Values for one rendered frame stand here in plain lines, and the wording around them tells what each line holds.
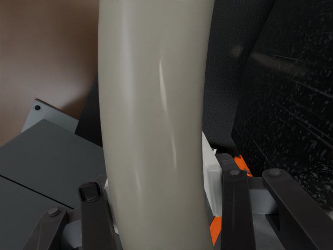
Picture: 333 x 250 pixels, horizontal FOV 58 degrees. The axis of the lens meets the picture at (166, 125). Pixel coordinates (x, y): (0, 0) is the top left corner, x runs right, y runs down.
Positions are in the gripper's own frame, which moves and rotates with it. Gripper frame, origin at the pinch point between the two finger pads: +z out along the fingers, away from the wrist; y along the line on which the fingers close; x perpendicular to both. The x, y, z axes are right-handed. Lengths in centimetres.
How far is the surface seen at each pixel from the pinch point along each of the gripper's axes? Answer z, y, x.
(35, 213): 40, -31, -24
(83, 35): 87, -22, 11
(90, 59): 87, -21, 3
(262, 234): 80, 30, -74
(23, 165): 55, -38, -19
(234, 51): 82, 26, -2
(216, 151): 79, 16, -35
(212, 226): 81, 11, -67
